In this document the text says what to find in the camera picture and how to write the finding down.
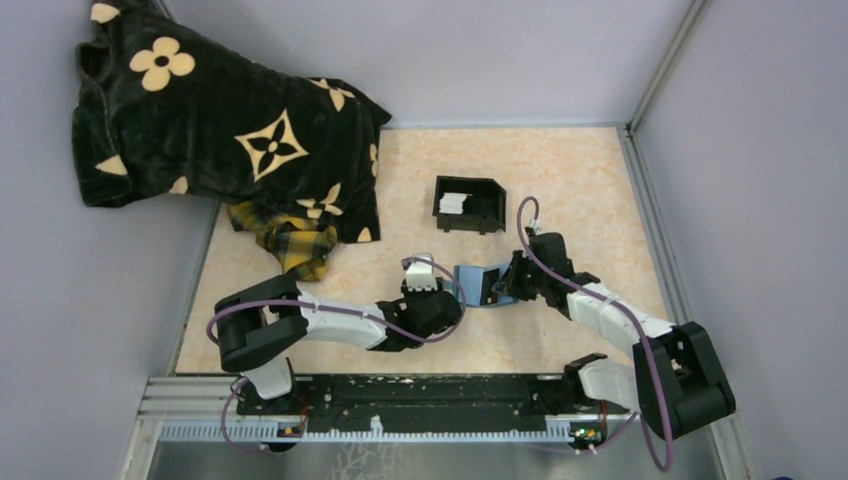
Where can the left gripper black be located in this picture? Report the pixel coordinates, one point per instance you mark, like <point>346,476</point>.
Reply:
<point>408,295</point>

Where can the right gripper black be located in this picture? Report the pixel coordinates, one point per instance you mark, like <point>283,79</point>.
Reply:
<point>509,285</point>

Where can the blue card holder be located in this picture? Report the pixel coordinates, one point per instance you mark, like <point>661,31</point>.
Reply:
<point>478,284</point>

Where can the black card box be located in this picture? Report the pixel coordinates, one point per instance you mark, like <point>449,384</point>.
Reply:
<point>485,209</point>

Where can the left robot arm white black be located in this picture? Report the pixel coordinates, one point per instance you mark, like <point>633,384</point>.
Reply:
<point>253,327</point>

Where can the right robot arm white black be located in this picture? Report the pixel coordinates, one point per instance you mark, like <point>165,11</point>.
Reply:
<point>672,377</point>

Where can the stack of white cards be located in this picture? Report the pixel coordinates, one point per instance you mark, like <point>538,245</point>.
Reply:
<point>452,203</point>

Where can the yellow black plaid cloth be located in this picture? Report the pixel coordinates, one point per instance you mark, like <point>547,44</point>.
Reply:
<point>300,245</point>

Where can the black floral plush blanket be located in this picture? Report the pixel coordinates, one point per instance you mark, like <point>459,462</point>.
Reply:
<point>162,109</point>

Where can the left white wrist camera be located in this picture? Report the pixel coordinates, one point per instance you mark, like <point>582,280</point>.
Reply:
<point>419,274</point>

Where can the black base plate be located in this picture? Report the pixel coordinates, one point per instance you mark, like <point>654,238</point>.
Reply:
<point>426,405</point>

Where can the aluminium frame rail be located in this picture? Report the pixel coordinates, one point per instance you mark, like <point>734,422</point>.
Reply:
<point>188,427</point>

